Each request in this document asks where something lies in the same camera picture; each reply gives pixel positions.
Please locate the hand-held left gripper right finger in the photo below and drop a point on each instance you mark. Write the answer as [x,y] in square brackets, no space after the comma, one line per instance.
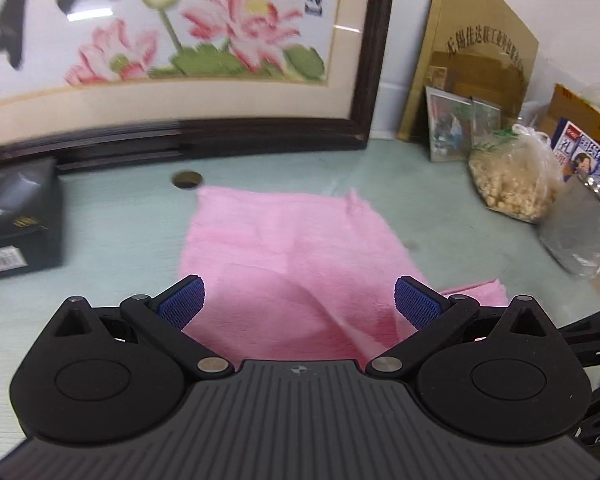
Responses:
[417,305]

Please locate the plastic bag of popcorn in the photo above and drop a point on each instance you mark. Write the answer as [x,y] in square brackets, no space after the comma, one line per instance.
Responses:
[515,180]

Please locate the framed lotus cross-stitch picture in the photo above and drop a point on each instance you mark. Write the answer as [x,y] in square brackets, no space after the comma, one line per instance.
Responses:
[180,35]

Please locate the blue printed box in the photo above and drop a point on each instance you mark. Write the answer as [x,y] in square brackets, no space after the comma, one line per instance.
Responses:
[585,152]

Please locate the cardboard box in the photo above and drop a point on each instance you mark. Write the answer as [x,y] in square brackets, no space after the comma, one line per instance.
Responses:
[565,105]

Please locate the large framed photo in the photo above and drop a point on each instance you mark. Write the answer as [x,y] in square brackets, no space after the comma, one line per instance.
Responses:
[447,125]

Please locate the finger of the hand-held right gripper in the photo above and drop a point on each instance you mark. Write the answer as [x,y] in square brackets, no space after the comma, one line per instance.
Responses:
[590,330]

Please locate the gold plaque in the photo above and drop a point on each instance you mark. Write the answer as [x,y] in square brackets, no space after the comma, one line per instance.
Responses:
[470,25]

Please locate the black charger box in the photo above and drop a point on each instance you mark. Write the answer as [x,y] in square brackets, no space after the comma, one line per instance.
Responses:
[20,215]

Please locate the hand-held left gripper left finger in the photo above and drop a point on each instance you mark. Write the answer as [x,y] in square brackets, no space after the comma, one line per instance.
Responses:
[182,302]

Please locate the small framed photo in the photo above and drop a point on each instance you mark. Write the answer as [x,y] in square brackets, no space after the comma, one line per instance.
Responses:
[486,120]

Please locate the pink towel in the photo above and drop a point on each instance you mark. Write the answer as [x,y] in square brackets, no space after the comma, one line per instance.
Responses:
[290,260]

